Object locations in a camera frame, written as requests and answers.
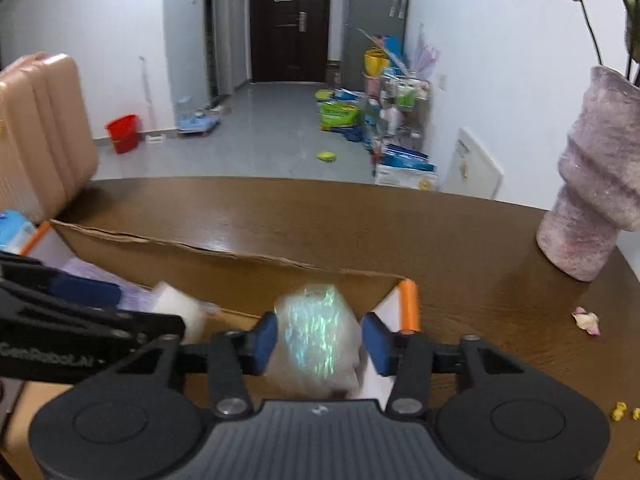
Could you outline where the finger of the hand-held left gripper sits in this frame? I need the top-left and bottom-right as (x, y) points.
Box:
(0, 280), (187, 348)
(0, 251), (122, 311)

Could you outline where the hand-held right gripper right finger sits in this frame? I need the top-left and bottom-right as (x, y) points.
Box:
(361, 312), (526, 417)

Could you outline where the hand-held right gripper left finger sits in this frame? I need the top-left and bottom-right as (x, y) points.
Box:
(102, 311), (279, 418)

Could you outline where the iridescent clear plastic bag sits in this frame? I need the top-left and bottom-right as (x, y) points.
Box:
(262, 282), (368, 401)

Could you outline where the cardboard box with orange edges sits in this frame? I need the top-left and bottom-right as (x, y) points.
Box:
(0, 219), (422, 480)

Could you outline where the white soft pack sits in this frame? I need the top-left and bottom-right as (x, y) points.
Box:
(151, 281), (207, 345)

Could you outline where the purple packet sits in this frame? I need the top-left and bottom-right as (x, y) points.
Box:
(60, 257), (156, 312)

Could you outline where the blue packet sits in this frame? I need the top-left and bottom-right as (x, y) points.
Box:
(0, 210), (39, 254)

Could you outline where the red bucket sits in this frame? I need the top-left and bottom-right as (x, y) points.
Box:
(105, 114), (141, 155)

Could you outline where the pink suitcase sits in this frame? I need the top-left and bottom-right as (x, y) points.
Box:
(0, 52), (100, 224)

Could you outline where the blue and white carton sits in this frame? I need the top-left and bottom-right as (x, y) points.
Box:
(373, 143), (440, 192)

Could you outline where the white mop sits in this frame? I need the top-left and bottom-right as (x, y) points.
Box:
(138, 56), (167, 144)

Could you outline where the blue pet feeder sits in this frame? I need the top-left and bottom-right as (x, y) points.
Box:
(176, 95), (224, 136)

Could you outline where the white board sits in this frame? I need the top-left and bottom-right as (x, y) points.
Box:
(442, 127), (505, 200)

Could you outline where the pink flower petal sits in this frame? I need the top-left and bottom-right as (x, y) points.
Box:
(571, 306), (600, 337)

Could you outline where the green bag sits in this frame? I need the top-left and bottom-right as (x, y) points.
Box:
(320, 101), (362, 132)

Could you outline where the metal storage rack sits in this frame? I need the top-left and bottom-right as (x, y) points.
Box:
(362, 66), (434, 155)

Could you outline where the pink vase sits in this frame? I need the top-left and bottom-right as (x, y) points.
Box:
(536, 65), (640, 282)

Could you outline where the yellow bucket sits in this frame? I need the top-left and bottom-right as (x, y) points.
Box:
(364, 49), (391, 76)

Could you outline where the grey sliding door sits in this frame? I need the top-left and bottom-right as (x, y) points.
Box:
(204, 0), (249, 99)

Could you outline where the dark brown door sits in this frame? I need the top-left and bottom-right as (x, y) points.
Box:
(249, 0), (331, 84)

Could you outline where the grey cabinet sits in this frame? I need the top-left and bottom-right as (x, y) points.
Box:
(327, 0), (416, 92)

